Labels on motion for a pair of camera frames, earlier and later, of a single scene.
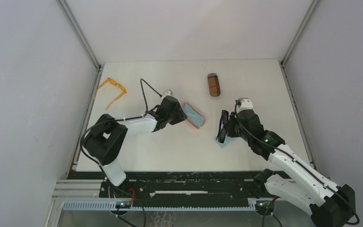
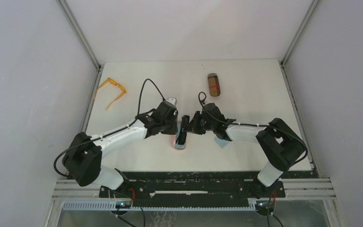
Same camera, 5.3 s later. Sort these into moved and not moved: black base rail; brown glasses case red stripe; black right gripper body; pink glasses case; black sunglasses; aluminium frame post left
Moved: black sunglasses; pink glasses case; black right gripper body
Not moved: black base rail; brown glasses case red stripe; aluminium frame post left
